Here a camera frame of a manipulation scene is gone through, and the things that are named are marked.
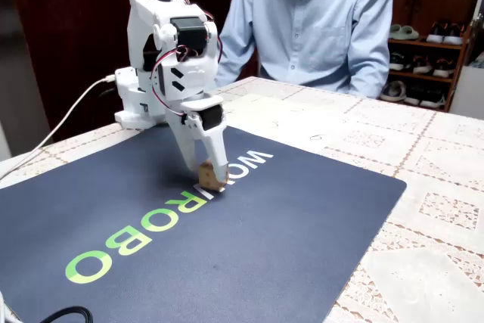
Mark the white USB cable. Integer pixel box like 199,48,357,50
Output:
0,75,117,182

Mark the wooden die cube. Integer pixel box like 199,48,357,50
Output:
197,160,229,192

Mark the black white sneaker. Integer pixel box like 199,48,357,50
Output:
419,87,446,110
403,83,425,107
411,55,434,76
388,51,412,72
442,23,465,46
426,21,446,44
432,57,455,79

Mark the white lace tablecloth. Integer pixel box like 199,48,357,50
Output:
0,76,484,323

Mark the person in light blue shirt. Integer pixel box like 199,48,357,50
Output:
213,0,394,99

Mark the wooden shoe rack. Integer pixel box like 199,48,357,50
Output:
380,23,474,113

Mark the grey sandal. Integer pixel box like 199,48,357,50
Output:
379,80,408,103

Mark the white paper with numbers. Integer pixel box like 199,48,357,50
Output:
217,92,355,154

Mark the white box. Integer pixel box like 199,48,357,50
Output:
448,64,484,120

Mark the dark blue WOWROBO mat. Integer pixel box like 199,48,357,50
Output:
0,123,408,323

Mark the black camera cable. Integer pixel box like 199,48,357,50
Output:
39,306,94,323

